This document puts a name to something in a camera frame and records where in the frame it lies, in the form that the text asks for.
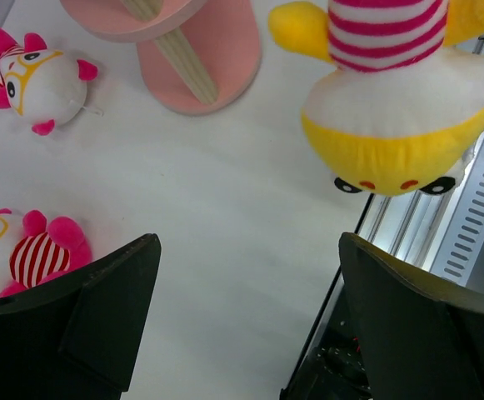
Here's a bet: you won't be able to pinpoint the yellow chick plush striped shirt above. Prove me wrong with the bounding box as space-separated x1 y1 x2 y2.
268 1 484 197

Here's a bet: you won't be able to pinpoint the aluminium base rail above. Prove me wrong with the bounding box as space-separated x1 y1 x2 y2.
349 32 484 293

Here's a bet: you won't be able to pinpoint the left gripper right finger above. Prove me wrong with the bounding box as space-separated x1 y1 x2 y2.
338 232 484 399

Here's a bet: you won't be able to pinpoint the pink three-tier shelf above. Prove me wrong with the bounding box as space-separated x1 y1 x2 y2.
62 0 262 116

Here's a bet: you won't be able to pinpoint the white bird plush pink bow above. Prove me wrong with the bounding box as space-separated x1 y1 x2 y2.
0 28 99 136

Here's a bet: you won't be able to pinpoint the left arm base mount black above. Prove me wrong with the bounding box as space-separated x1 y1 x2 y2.
279 272 372 399

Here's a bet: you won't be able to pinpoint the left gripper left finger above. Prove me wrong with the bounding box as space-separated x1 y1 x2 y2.
0 234 161 400

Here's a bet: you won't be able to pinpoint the white panda plush pink limbs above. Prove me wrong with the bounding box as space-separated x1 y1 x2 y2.
0 208 92 298

